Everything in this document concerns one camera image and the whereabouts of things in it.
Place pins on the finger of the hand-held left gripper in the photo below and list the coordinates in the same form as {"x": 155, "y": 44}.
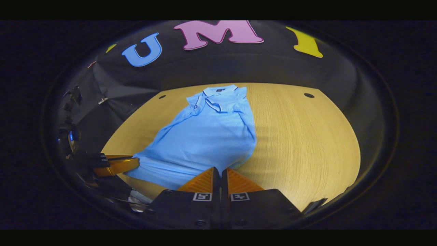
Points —
{"x": 104, "y": 157}
{"x": 119, "y": 166}

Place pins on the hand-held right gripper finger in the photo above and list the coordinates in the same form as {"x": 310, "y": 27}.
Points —
{"x": 224, "y": 182}
{"x": 216, "y": 181}

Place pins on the light blue T-shirt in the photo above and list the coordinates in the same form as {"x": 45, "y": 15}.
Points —
{"x": 205, "y": 136}

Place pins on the small white clip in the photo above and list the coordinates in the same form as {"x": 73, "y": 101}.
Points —
{"x": 102, "y": 100}

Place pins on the small red clip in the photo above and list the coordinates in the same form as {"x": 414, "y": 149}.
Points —
{"x": 91, "y": 64}

